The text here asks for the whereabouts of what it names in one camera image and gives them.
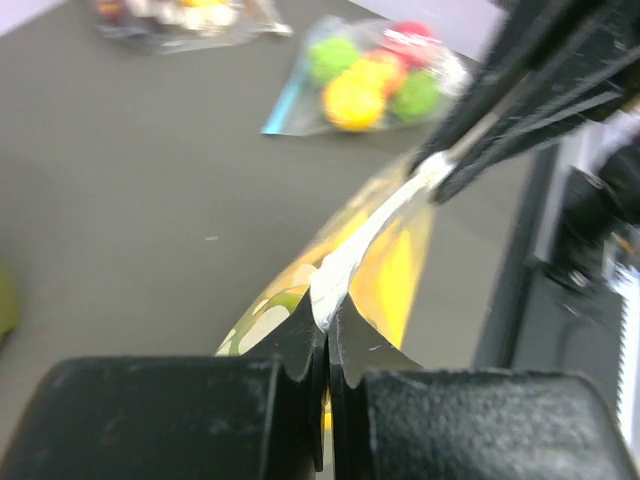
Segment olive green plastic bin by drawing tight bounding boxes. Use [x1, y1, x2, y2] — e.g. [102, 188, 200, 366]
[0, 263, 21, 341]

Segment blue zip bag colourful balls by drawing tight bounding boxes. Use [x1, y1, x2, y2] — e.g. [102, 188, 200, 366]
[261, 16, 469, 136]

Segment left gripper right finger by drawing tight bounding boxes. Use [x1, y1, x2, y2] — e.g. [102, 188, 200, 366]
[328, 300, 639, 479]

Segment polka dot zip bag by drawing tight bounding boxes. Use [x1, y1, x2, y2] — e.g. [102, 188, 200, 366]
[88, 0, 293, 53]

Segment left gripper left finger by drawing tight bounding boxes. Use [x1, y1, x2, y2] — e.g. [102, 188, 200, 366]
[1, 297, 326, 479]

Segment zip bag with bananas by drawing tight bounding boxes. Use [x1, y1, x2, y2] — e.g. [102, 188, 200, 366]
[214, 152, 451, 446]

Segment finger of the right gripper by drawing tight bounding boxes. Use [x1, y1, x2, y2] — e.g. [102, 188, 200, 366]
[412, 1, 618, 172]
[432, 49, 639, 203]

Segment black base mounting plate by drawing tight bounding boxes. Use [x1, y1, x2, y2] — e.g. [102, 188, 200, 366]
[473, 141, 639, 398]

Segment yellow banana bunch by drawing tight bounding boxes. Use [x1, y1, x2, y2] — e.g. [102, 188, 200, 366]
[281, 180, 433, 348]

